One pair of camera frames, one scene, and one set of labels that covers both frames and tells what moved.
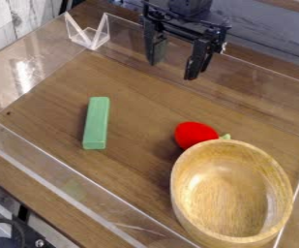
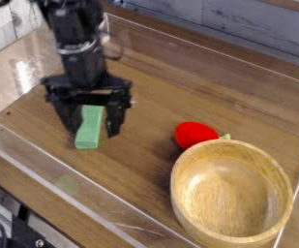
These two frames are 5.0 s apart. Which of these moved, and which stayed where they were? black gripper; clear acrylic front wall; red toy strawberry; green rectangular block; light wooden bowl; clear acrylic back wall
Moved: green rectangular block; black gripper
Stayed: light wooden bowl; clear acrylic back wall; red toy strawberry; clear acrylic front wall
